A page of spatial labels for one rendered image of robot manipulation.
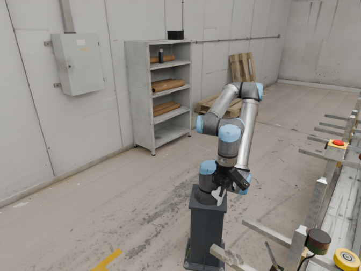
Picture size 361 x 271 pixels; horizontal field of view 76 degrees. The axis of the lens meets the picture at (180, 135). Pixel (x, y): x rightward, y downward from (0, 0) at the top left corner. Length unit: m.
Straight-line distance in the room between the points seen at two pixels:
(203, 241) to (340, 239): 0.85
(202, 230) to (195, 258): 0.31
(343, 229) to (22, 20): 3.01
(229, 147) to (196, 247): 1.09
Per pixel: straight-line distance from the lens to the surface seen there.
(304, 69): 8.64
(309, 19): 8.60
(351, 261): 1.16
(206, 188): 1.59
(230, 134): 0.96
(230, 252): 1.05
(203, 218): 1.70
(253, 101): 1.58
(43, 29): 2.85
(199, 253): 1.96
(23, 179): 3.07
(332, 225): 1.74
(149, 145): 3.39
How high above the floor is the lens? 1.69
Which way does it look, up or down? 25 degrees down
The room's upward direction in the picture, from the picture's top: straight up
